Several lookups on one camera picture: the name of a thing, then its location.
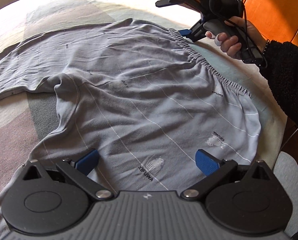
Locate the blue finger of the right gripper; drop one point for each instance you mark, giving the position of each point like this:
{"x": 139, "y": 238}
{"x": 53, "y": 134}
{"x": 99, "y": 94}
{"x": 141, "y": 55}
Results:
{"x": 185, "y": 32}

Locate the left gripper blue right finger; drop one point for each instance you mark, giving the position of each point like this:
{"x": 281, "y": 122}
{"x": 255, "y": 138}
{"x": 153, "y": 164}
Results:
{"x": 217, "y": 172}

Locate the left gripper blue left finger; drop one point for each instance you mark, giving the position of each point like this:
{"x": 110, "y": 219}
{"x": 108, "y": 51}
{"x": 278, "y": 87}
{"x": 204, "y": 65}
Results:
{"x": 76, "y": 173}

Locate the grey pyjama trousers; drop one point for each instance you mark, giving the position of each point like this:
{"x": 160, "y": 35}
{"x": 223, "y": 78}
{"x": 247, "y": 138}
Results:
{"x": 138, "y": 94}

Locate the person right hand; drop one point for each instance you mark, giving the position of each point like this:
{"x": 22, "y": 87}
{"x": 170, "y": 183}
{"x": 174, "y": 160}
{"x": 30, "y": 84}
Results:
{"x": 231, "y": 45}

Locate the orange wooden headboard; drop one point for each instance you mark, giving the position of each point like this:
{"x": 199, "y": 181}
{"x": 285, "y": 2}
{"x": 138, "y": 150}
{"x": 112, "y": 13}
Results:
{"x": 275, "y": 19}

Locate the grey trousered leg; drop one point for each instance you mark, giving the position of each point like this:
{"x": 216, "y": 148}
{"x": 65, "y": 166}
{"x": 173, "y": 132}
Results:
{"x": 286, "y": 171}

